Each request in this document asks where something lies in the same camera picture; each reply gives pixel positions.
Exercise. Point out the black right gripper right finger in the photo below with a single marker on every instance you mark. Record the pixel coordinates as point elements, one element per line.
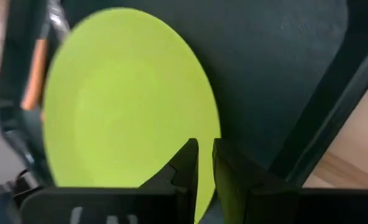
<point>233,174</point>

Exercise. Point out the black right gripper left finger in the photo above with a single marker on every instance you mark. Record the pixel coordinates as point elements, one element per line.
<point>187,165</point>

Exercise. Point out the lime green round plate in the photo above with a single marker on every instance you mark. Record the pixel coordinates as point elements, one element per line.
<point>125,109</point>

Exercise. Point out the dark green plastic tray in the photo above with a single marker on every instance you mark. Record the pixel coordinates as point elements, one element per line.
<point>264,77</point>

